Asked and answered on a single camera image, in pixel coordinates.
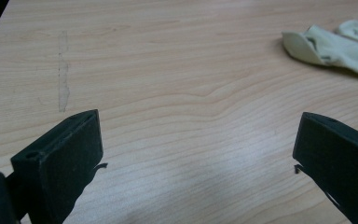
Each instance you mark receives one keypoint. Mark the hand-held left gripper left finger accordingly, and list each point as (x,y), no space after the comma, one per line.
(59,168)

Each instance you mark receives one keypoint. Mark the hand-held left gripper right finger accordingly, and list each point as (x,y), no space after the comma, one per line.
(338,158)

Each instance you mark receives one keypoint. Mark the pale green sock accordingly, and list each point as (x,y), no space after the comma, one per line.
(338,49)

